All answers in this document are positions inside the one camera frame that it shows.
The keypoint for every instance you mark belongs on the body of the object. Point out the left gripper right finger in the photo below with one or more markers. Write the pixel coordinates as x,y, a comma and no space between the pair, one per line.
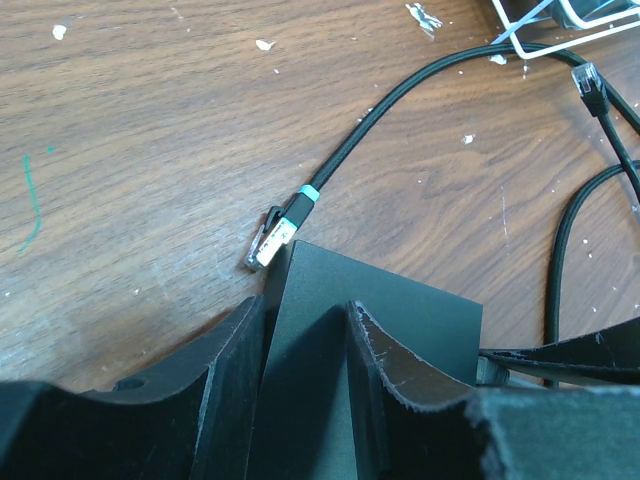
413,421

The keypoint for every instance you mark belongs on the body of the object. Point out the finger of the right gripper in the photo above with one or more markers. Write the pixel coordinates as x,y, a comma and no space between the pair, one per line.
607,356

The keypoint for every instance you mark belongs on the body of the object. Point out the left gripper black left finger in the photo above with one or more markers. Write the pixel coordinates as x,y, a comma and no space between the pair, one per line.
189,416

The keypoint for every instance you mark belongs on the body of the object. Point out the black network switch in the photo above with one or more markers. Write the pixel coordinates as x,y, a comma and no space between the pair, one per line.
302,426

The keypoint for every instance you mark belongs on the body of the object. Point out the white wire dish rack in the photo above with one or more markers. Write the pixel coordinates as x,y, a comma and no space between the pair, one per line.
540,28

